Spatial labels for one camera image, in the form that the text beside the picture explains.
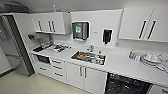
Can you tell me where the stainless steel dishwasher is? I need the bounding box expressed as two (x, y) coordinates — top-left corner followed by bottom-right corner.
(103, 72), (153, 94)

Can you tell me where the chrome faucet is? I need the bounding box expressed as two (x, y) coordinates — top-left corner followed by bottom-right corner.
(86, 44), (96, 54)

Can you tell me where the steel paper towel dispenser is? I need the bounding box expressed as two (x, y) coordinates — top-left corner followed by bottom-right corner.
(71, 21), (91, 43)

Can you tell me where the black soap dispenser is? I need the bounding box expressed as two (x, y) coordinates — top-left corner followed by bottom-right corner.
(102, 28), (114, 45)

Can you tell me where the white cup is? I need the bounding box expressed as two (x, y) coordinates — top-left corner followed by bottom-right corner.
(96, 56), (103, 65)

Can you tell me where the light blue bottle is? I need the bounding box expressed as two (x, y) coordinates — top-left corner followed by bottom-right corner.
(52, 3), (58, 14)

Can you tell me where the stack of white plates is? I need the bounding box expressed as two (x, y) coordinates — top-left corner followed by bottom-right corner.
(139, 52), (163, 67)

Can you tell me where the white sink base cabinet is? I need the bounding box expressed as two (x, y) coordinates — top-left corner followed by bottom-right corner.
(64, 61), (109, 94)

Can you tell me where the steel kitchen sink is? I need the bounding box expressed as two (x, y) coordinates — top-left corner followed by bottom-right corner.
(70, 50), (108, 67)

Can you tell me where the white drawer unit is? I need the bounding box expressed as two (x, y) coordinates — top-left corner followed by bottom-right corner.
(48, 56), (67, 85)
(149, 84), (168, 94)

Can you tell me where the stainless steel refrigerator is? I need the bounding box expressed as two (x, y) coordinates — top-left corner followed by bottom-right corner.
(0, 13), (36, 77)

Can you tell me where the black coffee maker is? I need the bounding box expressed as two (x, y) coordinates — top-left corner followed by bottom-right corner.
(27, 33), (45, 53)

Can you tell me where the wide white drawer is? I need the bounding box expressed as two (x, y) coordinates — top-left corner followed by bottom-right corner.
(32, 62), (51, 77)

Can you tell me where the white wall outlet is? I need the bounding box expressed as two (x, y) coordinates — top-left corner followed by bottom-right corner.
(115, 41), (120, 48)

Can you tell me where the orange bowl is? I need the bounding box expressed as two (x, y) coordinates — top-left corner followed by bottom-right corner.
(77, 52), (88, 61)

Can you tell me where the small white bottle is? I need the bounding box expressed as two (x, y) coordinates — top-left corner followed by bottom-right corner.
(134, 51), (140, 62)

